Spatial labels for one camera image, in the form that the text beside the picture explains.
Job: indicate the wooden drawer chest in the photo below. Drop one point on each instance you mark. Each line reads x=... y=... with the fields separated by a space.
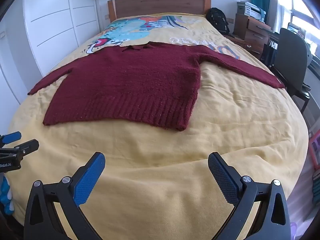
x=250 y=34

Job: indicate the black backpack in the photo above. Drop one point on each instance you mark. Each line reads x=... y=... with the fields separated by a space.
x=218 y=20

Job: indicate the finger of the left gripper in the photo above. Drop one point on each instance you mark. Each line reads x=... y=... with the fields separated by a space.
x=27 y=147
x=9 y=138

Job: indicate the blue white gloved hand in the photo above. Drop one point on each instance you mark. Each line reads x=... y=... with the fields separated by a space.
x=6 y=196

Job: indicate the wooden headboard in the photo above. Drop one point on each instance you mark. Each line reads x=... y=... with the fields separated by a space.
x=127 y=8

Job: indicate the grey printer boxes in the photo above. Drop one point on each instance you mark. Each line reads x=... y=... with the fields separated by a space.
x=251 y=10

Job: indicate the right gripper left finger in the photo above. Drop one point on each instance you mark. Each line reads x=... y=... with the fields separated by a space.
x=41 y=218

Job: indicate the white wardrobe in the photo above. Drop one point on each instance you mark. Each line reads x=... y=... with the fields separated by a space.
x=37 y=34

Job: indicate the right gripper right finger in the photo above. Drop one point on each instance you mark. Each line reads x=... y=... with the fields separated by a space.
x=272 y=218

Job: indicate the maroon knit sweater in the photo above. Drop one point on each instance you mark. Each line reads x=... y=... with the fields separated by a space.
x=154 y=83

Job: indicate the black chair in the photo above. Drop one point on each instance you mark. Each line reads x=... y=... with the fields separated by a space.
x=293 y=56

